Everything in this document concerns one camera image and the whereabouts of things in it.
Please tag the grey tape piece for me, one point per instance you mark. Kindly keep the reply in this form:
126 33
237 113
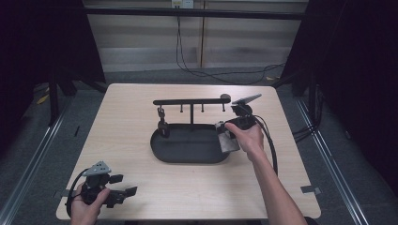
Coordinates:
309 189

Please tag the black horizontal frame bar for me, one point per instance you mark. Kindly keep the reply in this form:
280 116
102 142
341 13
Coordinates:
194 12

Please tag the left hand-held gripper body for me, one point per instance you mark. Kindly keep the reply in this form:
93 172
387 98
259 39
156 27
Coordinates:
97 182

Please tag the person's left hand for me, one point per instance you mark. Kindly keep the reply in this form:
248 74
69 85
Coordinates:
84 212

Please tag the metal floor rail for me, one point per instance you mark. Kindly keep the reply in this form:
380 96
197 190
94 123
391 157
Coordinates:
25 175
331 162

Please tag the dark curtain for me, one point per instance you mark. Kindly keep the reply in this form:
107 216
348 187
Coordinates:
47 40
353 78

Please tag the black metal stand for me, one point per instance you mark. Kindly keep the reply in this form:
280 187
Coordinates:
53 100

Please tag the person's right hand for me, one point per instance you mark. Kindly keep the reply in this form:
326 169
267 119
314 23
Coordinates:
250 140

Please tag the black key rack with tray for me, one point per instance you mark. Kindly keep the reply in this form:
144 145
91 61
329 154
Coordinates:
187 146

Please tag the car key with silver case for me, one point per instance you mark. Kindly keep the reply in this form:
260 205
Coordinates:
163 126

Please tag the white wall socket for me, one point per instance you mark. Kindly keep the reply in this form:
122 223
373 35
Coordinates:
183 3

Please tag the beige patterned key pouch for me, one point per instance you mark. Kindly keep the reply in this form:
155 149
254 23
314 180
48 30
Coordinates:
228 143

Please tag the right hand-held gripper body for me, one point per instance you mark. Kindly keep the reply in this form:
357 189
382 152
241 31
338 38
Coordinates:
244 120

